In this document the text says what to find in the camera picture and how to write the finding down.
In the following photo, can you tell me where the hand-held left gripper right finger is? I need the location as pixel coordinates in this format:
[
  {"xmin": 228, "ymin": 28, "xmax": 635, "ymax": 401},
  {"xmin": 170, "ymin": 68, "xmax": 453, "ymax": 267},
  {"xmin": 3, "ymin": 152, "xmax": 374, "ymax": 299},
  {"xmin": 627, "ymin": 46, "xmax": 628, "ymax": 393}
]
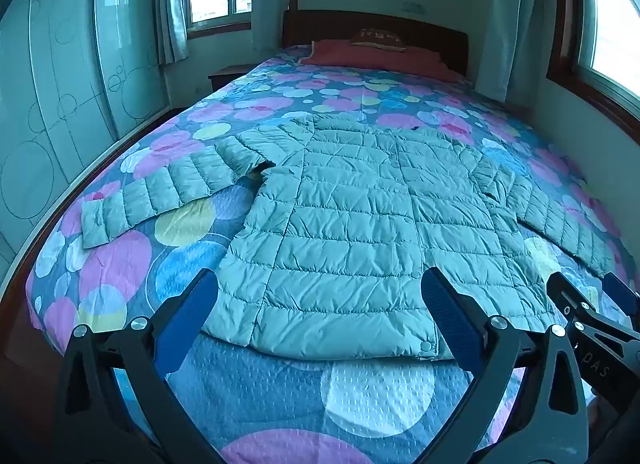
[{"xmin": 415, "ymin": 266, "xmax": 593, "ymax": 464}]

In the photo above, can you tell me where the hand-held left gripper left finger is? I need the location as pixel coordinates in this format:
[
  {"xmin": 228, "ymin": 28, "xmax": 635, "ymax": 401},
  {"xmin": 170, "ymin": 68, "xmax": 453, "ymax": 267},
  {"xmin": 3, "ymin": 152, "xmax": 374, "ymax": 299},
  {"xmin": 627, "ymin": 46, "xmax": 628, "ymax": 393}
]
[{"xmin": 55, "ymin": 268, "xmax": 226, "ymax": 464}]

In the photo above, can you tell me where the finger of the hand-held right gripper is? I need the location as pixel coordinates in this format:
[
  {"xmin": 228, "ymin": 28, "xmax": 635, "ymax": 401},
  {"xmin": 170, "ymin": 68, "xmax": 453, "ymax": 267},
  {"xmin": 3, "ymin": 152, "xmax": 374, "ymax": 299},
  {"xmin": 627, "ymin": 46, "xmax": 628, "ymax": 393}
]
[
  {"xmin": 546, "ymin": 271, "xmax": 602, "ymax": 325},
  {"xmin": 602, "ymin": 273, "xmax": 640, "ymax": 317}
]

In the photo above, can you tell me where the light green quilted down jacket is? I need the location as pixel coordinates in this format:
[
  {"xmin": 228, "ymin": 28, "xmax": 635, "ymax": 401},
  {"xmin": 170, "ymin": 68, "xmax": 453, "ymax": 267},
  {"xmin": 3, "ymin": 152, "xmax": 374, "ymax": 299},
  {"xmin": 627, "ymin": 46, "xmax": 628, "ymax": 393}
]
[{"xmin": 80, "ymin": 114, "xmax": 623, "ymax": 362}]

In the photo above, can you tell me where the bed with circle-patterned bedspread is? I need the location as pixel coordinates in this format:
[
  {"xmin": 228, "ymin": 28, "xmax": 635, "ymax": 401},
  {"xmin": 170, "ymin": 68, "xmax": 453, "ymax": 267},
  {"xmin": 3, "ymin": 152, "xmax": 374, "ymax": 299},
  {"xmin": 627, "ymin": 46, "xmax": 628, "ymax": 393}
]
[{"xmin": 25, "ymin": 44, "xmax": 631, "ymax": 464}]

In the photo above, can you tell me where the dark wooden nightstand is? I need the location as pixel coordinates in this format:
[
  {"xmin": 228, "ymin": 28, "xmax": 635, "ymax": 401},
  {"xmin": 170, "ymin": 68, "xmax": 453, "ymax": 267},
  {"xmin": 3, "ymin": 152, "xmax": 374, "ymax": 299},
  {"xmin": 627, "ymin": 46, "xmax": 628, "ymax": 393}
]
[{"xmin": 207, "ymin": 64, "xmax": 256, "ymax": 92}]

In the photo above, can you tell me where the large wooden-framed window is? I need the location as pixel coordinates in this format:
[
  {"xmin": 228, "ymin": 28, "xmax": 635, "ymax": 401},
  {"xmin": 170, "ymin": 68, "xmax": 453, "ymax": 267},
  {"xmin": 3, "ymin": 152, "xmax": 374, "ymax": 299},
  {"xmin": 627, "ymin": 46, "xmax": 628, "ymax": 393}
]
[{"xmin": 546, "ymin": 0, "xmax": 640, "ymax": 137}]

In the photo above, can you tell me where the red pillow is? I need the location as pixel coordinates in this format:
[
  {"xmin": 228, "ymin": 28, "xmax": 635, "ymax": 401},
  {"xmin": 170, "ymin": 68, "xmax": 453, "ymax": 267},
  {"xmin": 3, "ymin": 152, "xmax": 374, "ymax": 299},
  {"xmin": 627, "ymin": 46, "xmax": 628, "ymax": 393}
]
[{"xmin": 300, "ymin": 38, "xmax": 468, "ymax": 82}]

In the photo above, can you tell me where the brown printed pillow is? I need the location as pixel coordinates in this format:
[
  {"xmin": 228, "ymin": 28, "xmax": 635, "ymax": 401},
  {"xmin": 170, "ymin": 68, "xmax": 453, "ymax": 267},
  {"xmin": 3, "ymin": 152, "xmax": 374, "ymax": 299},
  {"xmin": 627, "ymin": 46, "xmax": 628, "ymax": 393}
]
[{"xmin": 350, "ymin": 28, "xmax": 407, "ymax": 52}]

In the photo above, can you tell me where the dark wooden headboard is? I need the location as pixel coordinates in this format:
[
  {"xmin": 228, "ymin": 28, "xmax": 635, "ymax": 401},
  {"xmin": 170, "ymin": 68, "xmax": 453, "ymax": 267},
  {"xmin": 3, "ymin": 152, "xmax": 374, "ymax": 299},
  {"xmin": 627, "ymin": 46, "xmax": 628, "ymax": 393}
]
[{"xmin": 282, "ymin": 10, "xmax": 471, "ymax": 77}]

